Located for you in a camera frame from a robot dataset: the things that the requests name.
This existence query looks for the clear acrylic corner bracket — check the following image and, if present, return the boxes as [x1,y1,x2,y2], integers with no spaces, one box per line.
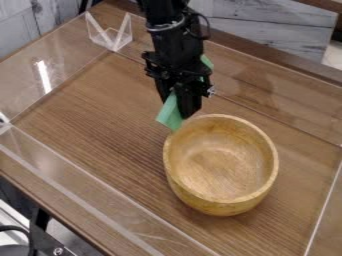
[84,12,132,52]

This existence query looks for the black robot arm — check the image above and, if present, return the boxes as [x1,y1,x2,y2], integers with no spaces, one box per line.
[136,0,213,119]

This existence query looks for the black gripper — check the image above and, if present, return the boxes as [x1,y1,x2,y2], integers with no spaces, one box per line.
[142,28,206,119]

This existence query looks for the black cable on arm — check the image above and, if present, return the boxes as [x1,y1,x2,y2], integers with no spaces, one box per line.
[185,8,211,42]

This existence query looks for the clear acrylic tray wall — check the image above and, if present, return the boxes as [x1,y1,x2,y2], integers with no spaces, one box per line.
[0,18,342,256]

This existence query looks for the black table leg bracket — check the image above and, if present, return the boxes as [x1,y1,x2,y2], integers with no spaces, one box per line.
[30,208,78,256]

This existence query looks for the brown wooden bowl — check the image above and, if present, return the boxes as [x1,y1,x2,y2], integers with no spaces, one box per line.
[163,114,279,216]

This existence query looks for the green rectangular block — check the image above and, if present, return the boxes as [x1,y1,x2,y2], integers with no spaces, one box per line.
[156,55,214,131]

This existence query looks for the black floor cable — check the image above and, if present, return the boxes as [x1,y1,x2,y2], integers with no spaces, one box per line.
[0,225,36,256]

